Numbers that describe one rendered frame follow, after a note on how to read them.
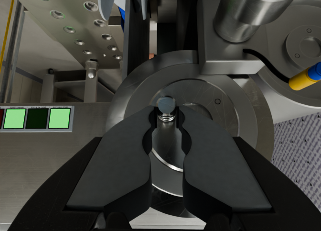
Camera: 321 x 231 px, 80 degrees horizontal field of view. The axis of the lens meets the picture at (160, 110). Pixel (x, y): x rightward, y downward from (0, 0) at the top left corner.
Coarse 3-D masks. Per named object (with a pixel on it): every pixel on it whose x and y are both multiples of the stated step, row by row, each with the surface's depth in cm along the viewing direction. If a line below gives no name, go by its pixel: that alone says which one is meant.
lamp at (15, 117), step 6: (6, 114) 51; (12, 114) 51; (18, 114) 51; (24, 114) 51; (6, 120) 51; (12, 120) 51; (18, 120) 51; (6, 126) 51; (12, 126) 51; (18, 126) 51
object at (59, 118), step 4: (52, 112) 51; (56, 112) 51; (60, 112) 51; (64, 112) 51; (68, 112) 51; (52, 116) 51; (56, 116) 51; (60, 116) 51; (64, 116) 51; (68, 116) 51; (52, 120) 51; (56, 120) 51; (60, 120) 51; (64, 120) 51; (68, 120) 51; (52, 124) 50; (56, 124) 50; (60, 124) 50; (64, 124) 50
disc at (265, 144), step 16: (144, 64) 18; (160, 64) 18; (176, 64) 18; (128, 80) 18; (240, 80) 18; (128, 96) 18; (256, 96) 17; (112, 112) 17; (256, 112) 17; (272, 128) 17; (272, 144) 16; (160, 192) 16; (160, 208) 16; (176, 208) 16
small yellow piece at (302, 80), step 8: (256, 56) 14; (264, 56) 13; (320, 64) 10; (272, 72) 13; (304, 72) 11; (312, 72) 10; (320, 72) 10; (288, 80) 12; (296, 80) 11; (304, 80) 11; (312, 80) 10; (296, 88) 12
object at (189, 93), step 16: (176, 80) 16; (192, 80) 16; (160, 96) 16; (176, 96) 15; (192, 96) 15; (208, 96) 15; (224, 96) 15; (208, 112) 15; (224, 112) 15; (160, 128) 15; (176, 128) 15; (224, 128) 15; (160, 144) 15; (176, 144) 15; (160, 160) 15; (176, 160) 14
